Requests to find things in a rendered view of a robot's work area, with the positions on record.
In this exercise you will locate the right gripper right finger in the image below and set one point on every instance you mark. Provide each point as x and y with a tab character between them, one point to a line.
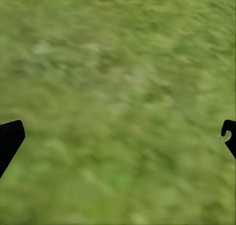
228	135

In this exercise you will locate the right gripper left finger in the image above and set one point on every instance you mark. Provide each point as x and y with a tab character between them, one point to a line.
12	135

